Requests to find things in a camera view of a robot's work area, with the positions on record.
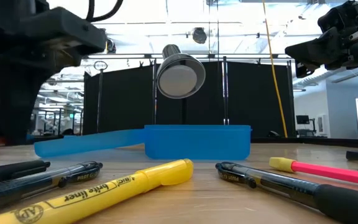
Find black marker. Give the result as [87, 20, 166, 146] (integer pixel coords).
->
[0, 159, 51, 187]

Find black partition screen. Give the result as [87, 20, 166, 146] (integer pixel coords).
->
[82, 53, 295, 139]

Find black gel pen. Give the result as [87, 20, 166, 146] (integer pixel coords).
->
[0, 161, 104, 216]
[215, 161, 358, 224]

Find yellow highlighter pen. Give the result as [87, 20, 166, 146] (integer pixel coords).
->
[0, 158, 195, 224]

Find black ceiling device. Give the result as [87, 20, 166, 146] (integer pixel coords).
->
[106, 37, 117, 54]

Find pink pencil with yellow eraser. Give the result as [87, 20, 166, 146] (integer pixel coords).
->
[268, 156, 358, 188]

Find blue plastic supply box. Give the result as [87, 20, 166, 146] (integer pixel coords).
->
[34, 124, 252, 161]

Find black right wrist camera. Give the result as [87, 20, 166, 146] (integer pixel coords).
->
[317, 5, 356, 34]

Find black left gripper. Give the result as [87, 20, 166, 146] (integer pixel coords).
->
[0, 0, 108, 146]

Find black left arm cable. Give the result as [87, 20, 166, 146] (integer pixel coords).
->
[85, 0, 124, 23]

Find round black overhead fixture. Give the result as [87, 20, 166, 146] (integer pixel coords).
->
[192, 27, 208, 45]

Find yellow hanging cable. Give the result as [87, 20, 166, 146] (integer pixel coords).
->
[262, 0, 288, 139]

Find ring-topped metal pole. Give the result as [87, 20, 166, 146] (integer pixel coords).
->
[93, 60, 108, 134]

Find black computer monitor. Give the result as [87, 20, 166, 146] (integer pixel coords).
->
[296, 114, 311, 126]

